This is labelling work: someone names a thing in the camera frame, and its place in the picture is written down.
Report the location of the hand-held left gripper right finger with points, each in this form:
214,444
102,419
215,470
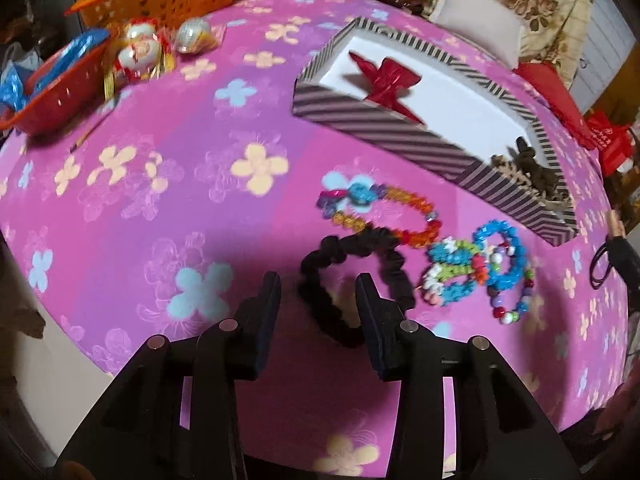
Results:
369,312

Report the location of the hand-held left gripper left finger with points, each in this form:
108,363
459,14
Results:
267,312

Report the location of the black scrunchie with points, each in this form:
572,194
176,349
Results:
312,280

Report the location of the striped cardboard box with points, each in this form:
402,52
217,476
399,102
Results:
475,110

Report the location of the leopard print scrunchie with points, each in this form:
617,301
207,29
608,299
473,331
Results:
510,172

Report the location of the brown scrunchie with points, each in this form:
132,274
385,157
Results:
537,175

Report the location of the red satin bow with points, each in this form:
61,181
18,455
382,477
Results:
385,80

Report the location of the thin red stick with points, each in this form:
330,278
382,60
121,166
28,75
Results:
82,141

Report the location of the white round ornament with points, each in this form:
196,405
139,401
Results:
137,57
140,30

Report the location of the red fringed pillow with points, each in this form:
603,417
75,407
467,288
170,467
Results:
550,90

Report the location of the red shopping bag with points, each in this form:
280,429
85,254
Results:
612,145

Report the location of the red plastic bowl basket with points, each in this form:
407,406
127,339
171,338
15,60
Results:
65,95

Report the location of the white pillow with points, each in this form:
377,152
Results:
475,15

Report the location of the blue foil wrapper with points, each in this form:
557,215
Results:
82,42

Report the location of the cream floral quilt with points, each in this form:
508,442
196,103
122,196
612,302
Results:
545,5

